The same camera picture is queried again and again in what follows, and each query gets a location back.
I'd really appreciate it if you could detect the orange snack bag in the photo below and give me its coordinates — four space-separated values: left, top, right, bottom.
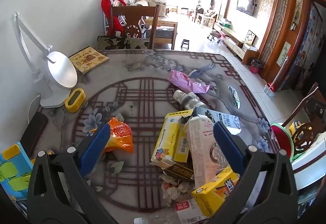
101 117 134 154

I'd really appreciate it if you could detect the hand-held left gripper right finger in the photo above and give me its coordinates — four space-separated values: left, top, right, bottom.
207 121 300 224

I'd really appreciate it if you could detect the white appliance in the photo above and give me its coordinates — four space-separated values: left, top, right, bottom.
290 132 326 190

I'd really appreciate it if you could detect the white desk lamp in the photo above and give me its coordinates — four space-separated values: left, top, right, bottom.
11 12 78 109

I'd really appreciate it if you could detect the yellow medicine box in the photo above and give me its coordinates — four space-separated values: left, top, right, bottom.
151 109 194 164

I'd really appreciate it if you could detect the rolling stool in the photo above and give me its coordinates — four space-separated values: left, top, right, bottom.
207 31 222 42

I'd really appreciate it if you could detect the black remote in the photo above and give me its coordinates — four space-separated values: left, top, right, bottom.
20 112 49 159

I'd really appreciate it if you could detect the patterned paper cup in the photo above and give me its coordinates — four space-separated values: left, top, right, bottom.
173 90 207 110

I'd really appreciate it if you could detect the crumpled tissue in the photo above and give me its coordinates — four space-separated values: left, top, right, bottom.
159 174 194 205

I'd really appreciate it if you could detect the bamboo wall painting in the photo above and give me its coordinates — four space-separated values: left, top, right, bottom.
276 41 291 67

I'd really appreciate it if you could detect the yellow tape dispenser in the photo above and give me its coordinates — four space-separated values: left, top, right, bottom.
64 88 86 113

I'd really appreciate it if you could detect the white beaded cord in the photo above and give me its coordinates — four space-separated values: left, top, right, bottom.
292 86 320 119

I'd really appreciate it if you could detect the white milk carton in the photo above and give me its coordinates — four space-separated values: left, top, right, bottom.
184 114 230 190

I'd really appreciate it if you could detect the dark brown box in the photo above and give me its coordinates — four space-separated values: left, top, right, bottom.
162 160 195 183

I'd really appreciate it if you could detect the red bag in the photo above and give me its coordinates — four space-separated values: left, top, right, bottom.
101 0 127 36

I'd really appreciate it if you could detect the yellow picture book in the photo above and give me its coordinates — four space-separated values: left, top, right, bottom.
68 46 110 75

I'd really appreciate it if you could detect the wooden sofa bench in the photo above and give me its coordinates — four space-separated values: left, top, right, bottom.
143 3 179 50

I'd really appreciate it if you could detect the yellow drink carton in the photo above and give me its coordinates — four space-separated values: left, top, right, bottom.
192 166 240 217

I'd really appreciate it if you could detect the blue and green toy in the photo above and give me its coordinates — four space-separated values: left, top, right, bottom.
0 142 34 202

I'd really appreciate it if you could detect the pink plastic wrapper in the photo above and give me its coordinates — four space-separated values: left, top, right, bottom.
169 70 211 94

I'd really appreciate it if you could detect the carved wooden chair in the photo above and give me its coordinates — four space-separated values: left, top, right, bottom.
280 82 326 159

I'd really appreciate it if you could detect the wooden chair with floral cushion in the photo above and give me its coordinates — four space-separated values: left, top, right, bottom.
96 4 161 50

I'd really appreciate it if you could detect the red label plastic bottle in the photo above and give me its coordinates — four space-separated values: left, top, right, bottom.
134 198 210 224

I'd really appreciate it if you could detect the red floor basket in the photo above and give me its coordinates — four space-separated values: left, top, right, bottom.
249 59 265 74

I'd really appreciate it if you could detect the silver foil wrapper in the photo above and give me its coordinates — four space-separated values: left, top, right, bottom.
227 86 241 109

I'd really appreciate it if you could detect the red trash bin green rim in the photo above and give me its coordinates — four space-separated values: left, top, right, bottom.
270 123 296 164

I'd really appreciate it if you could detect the colourful printed panel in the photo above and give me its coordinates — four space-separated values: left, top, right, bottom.
279 5 326 91

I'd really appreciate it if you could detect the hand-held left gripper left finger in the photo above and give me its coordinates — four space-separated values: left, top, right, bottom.
27 122 115 224

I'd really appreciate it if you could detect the wall television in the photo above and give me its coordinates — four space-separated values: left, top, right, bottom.
236 0 257 16

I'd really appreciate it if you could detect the low television cabinet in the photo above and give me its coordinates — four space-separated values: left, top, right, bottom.
213 21 258 59

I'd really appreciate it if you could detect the broom with dustpan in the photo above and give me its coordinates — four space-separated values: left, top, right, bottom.
263 56 289 97

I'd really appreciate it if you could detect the white and blue cardboard box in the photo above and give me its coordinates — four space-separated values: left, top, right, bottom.
193 107 241 136

